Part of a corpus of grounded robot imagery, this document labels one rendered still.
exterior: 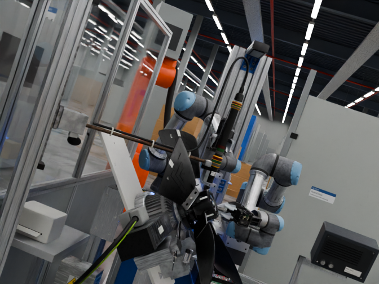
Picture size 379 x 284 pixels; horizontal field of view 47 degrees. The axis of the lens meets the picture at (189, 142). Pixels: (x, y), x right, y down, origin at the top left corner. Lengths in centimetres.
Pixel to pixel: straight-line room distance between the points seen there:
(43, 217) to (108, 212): 25
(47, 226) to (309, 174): 237
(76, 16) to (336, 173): 264
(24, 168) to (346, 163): 269
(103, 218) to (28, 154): 41
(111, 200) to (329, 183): 228
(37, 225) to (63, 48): 70
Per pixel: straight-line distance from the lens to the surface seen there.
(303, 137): 365
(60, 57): 155
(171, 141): 183
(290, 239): 372
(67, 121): 158
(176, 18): 582
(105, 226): 178
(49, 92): 155
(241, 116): 275
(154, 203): 173
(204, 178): 182
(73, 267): 177
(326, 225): 225
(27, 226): 185
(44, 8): 165
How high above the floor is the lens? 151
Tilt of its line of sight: 3 degrees down
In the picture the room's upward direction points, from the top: 19 degrees clockwise
